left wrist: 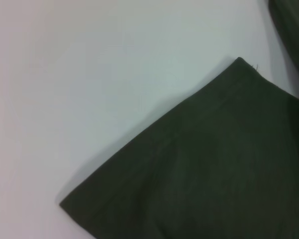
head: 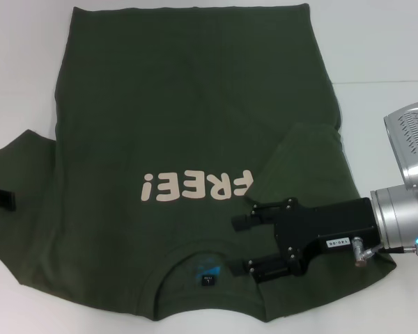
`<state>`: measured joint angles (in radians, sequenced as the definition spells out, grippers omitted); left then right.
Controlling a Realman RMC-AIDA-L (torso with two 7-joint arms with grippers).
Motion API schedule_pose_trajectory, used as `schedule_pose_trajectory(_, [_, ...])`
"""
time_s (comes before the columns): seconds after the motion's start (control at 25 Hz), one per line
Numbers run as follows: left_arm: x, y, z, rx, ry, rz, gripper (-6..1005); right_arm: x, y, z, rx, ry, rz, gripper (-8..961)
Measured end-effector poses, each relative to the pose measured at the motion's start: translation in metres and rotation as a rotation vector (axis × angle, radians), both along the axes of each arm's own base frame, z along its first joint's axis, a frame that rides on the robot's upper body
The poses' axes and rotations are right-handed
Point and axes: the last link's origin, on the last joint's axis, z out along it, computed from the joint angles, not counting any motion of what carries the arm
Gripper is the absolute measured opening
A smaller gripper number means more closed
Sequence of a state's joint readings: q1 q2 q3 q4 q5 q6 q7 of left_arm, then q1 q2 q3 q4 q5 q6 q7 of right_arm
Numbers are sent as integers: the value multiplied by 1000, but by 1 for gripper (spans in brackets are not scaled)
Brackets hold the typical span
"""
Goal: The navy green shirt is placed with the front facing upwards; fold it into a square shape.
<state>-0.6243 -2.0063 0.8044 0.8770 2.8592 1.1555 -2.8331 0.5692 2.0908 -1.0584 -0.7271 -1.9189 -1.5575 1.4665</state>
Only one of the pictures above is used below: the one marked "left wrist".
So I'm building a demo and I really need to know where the dark green FREE t-shirt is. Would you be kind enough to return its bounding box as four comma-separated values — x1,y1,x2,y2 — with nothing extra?
59,0,299,239

